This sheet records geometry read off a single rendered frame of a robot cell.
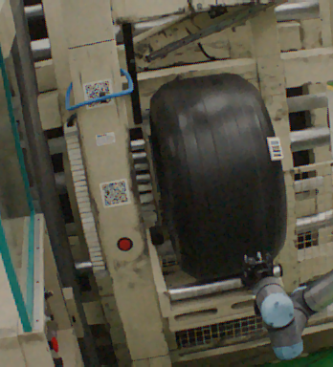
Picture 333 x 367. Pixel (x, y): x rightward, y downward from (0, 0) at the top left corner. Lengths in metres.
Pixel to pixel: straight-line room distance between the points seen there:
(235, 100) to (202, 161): 0.20
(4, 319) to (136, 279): 0.77
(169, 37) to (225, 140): 0.56
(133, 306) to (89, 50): 0.80
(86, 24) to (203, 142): 0.44
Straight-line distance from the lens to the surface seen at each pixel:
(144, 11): 2.21
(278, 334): 1.80
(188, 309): 2.19
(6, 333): 1.51
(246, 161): 1.93
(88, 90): 1.99
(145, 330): 2.34
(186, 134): 1.94
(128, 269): 2.21
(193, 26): 2.39
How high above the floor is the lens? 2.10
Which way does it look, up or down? 25 degrees down
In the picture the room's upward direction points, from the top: 9 degrees counter-clockwise
